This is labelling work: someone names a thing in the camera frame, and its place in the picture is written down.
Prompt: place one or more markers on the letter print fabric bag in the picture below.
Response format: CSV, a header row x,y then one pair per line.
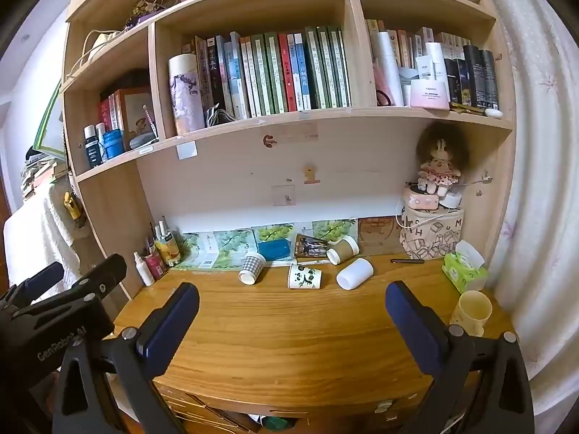
x,y
432,235

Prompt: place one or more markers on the fluffy haired plush doll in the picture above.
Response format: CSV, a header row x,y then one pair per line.
x,y
436,158

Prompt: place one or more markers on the green framed board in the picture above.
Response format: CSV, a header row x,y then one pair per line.
x,y
50,122

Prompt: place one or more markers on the white floral curtain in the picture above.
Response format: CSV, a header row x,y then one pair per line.
x,y
538,144

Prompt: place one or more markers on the row of green and blue books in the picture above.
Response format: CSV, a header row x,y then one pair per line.
x,y
280,72

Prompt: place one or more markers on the grey oval stone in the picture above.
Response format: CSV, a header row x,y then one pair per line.
x,y
142,141

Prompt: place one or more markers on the wooden bookshelf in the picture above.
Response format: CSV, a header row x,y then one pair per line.
x,y
226,167

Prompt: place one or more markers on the brown paper cup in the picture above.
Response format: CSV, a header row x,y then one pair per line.
x,y
342,249

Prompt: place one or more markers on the white cosmetic bottle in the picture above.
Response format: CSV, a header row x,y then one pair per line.
x,y
436,68

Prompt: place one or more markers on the leaf print cards strip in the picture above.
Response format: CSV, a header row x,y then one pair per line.
x,y
235,246

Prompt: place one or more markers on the black pen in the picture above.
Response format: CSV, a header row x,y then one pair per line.
x,y
407,261

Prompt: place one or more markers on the brown cartoon picture box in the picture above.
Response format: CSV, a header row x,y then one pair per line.
x,y
135,115

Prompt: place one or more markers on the striped fabric pouch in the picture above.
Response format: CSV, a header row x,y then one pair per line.
x,y
219,115

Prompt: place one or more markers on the cosmetics bottles and boxes group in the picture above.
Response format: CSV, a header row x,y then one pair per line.
x,y
470,72

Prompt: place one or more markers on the panda print paper cup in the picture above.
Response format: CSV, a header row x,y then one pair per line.
x,y
304,276

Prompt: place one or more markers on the brown printed card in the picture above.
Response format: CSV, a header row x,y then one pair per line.
x,y
379,235

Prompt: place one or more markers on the dark photo card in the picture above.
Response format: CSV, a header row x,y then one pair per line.
x,y
310,246

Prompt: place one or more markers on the tall white tube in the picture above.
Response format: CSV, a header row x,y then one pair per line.
x,y
389,68

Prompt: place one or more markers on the red pen holder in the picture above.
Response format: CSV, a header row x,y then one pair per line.
x,y
155,263

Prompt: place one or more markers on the white round device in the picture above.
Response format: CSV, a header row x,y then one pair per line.
x,y
451,200

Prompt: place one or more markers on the lilac floral thermos bottle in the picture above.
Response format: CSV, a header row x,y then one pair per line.
x,y
186,95

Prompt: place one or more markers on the blue pouch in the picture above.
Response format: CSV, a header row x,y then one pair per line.
x,y
274,249

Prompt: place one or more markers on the small white spray bottle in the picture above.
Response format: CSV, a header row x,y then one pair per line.
x,y
144,270

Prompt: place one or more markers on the small white earbud case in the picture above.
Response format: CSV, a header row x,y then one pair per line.
x,y
493,112

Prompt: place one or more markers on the floral patterned handbag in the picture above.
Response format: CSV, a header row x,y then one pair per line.
x,y
142,9

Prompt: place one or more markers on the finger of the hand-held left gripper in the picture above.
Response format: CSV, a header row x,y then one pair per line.
x,y
106,272
43,275

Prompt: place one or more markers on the plain white cup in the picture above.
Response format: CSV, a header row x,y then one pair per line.
x,y
355,274

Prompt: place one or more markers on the checkered paper cup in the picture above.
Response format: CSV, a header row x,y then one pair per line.
x,y
251,269

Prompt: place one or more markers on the blue ribbed jar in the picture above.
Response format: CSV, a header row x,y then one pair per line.
x,y
113,142

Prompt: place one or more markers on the wooden desk drawer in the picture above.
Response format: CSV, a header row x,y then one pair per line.
x,y
217,409

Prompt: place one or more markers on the wooden wall clip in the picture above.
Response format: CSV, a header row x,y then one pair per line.
x,y
311,175

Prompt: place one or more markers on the green tissue pack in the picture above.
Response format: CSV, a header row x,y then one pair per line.
x,y
465,271

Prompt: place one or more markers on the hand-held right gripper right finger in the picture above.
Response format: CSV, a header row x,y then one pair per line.
x,y
418,332

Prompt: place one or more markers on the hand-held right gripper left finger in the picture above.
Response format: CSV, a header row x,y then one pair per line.
x,y
171,325

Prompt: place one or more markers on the clear adhesive hook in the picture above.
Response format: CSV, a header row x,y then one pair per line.
x,y
283,195

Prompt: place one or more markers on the white draped cloth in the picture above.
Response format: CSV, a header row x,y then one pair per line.
x,y
38,239

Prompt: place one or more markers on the pale yellow plastic cup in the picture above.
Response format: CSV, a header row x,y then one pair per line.
x,y
471,313

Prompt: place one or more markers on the red books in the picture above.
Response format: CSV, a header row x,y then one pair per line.
x,y
107,113

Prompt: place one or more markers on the pile of books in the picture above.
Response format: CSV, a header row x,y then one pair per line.
x,y
38,172

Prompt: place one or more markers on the black bottle white cap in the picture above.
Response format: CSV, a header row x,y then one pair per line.
x,y
92,147

